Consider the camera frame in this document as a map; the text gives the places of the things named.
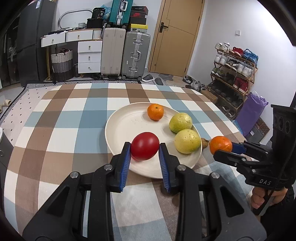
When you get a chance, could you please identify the purple bag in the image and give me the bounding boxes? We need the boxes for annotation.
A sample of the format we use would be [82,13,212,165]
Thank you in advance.
[233,91,268,137]

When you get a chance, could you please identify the checkered tablecloth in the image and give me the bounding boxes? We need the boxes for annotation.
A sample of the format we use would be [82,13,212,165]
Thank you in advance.
[1,83,244,240]

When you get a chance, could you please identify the wooden door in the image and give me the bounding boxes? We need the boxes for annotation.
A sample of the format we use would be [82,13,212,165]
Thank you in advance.
[148,0,205,77]

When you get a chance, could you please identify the white drawer desk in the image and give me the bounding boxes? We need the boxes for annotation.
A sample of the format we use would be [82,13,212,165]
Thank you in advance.
[41,29,103,81]

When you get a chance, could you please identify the silver grey suitcase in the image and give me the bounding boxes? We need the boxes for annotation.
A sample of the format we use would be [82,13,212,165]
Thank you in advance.
[121,31,151,81]

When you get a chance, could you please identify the person right hand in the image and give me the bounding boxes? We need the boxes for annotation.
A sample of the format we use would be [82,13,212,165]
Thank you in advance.
[251,187,288,209]

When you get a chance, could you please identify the stacked shoe boxes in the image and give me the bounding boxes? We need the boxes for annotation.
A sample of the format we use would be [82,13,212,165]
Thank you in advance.
[129,6,149,33]

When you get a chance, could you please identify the yellow-green guava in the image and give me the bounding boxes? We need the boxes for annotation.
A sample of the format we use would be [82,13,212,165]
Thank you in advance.
[169,113,193,133]
[174,129,202,154]

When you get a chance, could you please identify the grey slippers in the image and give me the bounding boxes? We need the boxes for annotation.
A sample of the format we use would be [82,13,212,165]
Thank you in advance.
[142,74,164,85]

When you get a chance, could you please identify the wooden shoe rack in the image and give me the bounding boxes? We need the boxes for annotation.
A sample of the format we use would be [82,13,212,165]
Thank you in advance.
[207,42,259,120]

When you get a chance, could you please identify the red tomato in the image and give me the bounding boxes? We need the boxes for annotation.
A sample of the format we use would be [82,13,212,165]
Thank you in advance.
[130,132,159,161]

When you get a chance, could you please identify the beige suitcase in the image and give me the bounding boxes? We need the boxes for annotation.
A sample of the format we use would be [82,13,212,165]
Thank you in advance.
[101,28,126,76]

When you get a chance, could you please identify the large orange tangerine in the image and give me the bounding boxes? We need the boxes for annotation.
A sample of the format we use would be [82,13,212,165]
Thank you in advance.
[209,136,233,155]

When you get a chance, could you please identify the woven laundry basket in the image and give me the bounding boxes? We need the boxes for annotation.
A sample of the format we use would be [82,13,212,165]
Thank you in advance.
[51,48,74,82]

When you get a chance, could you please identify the small orange tangerine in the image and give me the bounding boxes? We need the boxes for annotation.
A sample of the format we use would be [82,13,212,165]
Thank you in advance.
[147,103,164,121]

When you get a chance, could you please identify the teal suitcase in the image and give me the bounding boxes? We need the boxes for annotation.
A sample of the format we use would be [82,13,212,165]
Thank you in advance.
[108,0,133,29]

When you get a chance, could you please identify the black refrigerator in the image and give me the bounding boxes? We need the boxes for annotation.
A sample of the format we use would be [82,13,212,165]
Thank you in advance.
[16,1,56,86]

